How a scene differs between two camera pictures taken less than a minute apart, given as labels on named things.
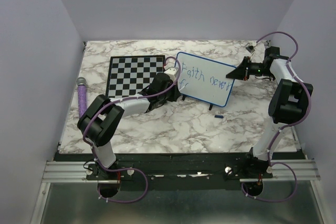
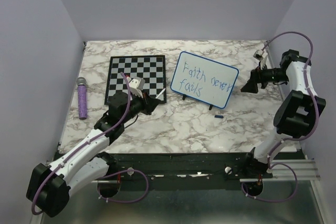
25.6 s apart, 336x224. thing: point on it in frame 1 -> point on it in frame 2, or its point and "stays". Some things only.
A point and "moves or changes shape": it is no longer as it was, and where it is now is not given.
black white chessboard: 128,75 stays
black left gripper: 176,94 -> 149,103
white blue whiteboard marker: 181,88 moves or changes shape
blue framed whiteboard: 205,78 stays
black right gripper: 240,72 -> 256,76
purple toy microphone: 82,96 stays
